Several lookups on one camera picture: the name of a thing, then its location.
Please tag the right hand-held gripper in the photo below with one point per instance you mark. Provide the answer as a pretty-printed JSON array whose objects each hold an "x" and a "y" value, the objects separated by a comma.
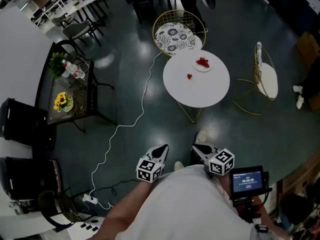
[{"x": 221, "y": 162}]

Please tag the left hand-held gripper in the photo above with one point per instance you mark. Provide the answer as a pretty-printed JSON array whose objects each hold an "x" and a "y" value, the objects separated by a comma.
[{"x": 150, "y": 170}]

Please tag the white plate of strawberries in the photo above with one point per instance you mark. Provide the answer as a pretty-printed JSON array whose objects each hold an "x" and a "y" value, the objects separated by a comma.
[{"x": 202, "y": 69}]

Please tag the person's right forearm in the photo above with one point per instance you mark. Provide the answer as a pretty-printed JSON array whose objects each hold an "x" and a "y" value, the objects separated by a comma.
[{"x": 224, "y": 187}]

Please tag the person's left forearm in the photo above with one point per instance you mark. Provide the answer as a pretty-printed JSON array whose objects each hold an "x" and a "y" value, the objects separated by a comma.
[{"x": 125, "y": 209}]

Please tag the person's white shoe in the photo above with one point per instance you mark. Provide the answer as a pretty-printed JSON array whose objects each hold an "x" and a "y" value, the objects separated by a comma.
[
  {"x": 200, "y": 136},
  {"x": 178, "y": 165},
  {"x": 300, "y": 102},
  {"x": 297, "y": 89}
]

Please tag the black monitor screen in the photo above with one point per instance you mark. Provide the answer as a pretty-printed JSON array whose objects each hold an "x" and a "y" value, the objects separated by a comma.
[{"x": 246, "y": 181}]

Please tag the person's white shirt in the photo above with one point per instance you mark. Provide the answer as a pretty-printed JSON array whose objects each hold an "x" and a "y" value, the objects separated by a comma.
[{"x": 190, "y": 204}]

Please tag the white power strip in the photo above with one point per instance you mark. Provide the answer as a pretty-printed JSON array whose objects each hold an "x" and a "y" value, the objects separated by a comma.
[{"x": 90, "y": 199}]

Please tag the round white table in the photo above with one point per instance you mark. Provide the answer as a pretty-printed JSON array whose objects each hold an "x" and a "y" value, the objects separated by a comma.
[{"x": 200, "y": 91}]

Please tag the wooden cabinet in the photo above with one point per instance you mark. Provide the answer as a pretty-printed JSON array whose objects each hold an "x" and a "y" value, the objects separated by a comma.
[{"x": 300, "y": 176}]

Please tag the black round stool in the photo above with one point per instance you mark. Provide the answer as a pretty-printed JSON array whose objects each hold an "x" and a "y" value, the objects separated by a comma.
[{"x": 56, "y": 206}]

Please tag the black glass side table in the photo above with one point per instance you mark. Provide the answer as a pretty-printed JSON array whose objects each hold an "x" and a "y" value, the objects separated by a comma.
[{"x": 72, "y": 91}]

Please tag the sunflower pot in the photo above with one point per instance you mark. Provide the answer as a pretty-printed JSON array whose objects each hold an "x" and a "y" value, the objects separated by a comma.
[{"x": 62, "y": 101}]

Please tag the clear plastic bottle red label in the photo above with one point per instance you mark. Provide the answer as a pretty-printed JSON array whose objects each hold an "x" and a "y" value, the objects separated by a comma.
[
  {"x": 75, "y": 74},
  {"x": 71, "y": 66}
]

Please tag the black plastic crate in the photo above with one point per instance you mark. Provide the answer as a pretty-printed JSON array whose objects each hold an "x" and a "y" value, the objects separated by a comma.
[
  {"x": 22, "y": 121},
  {"x": 27, "y": 179}
]

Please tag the round floral cushion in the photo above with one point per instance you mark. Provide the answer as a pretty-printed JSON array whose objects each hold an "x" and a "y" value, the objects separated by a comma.
[{"x": 175, "y": 39}]

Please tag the green potted plant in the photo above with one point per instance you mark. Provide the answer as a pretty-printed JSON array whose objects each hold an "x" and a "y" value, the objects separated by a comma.
[{"x": 57, "y": 65}]

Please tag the black metal chair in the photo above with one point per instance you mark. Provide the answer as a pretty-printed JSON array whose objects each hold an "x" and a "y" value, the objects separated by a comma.
[{"x": 75, "y": 49}]

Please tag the brown cardboard box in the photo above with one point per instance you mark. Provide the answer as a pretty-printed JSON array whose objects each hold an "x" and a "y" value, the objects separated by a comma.
[{"x": 308, "y": 46}]

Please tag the grey upholstered chair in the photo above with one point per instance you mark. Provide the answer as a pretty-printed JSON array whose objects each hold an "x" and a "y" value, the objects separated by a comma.
[{"x": 77, "y": 30}]

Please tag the black monitor mount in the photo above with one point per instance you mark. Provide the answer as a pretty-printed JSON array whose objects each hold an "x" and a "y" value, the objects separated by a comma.
[{"x": 246, "y": 206}]

